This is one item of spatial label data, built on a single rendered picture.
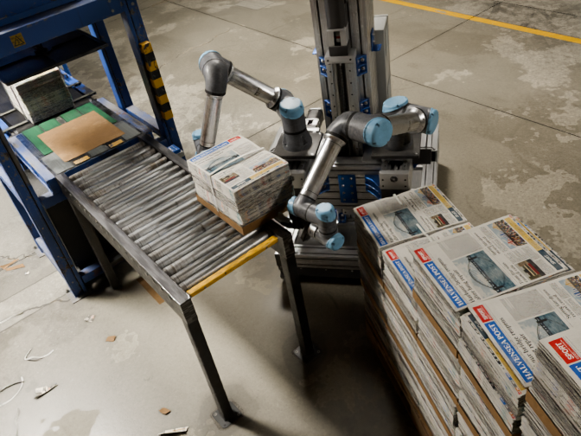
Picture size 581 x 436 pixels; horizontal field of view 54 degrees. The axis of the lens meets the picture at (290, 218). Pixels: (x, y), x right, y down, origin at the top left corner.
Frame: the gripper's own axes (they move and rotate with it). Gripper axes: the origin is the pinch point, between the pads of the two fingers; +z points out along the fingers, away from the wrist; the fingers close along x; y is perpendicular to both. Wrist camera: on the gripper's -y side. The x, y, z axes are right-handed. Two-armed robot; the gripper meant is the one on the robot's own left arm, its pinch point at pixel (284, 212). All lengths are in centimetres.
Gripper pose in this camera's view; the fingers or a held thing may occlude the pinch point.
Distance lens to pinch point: 252.2
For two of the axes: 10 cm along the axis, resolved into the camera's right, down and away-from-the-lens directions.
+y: -1.5, -7.7, -6.2
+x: -7.7, 4.9, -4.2
